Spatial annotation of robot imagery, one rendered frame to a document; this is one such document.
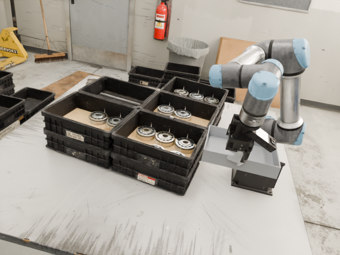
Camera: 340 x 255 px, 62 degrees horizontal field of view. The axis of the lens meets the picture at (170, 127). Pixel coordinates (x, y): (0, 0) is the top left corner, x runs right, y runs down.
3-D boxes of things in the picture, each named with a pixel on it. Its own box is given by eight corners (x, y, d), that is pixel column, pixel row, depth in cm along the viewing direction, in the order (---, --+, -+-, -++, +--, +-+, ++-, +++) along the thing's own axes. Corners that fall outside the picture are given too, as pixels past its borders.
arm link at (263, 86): (285, 74, 78) (279, 90, 72) (271, 104, 85) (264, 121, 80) (256, 65, 80) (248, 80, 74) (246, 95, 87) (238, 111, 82)
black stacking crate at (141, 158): (203, 147, 153) (207, 130, 147) (187, 181, 128) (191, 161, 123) (136, 127, 162) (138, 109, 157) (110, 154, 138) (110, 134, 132)
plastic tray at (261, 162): (271, 150, 117) (275, 139, 115) (276, 179, 100) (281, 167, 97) (207, 134, 121) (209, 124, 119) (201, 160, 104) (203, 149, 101)
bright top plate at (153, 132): (159, 130, 154) (159, 129, 153) (150, 138, 146) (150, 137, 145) (142, 124, 157) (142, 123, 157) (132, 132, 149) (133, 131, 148)
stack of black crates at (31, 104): (30, 118, 279) (26, 86, 261) (58, 124, 275) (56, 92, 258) (1, 139, 245) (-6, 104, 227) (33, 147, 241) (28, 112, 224)
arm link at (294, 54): (275, 132, 153) (273, 34, 121) (306, 136, 145) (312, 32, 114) (270, 147, 145) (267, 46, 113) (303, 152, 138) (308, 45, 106)
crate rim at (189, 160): (207, 132, 148) (208, 128, 147) (190, 164, 123) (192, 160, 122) (137, 112, 158) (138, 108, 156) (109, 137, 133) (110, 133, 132)
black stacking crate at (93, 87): (157, 107, 187) (158, 90, 181) (136, 126, 163) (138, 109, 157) (103, 91, 197) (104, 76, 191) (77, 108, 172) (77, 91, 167)
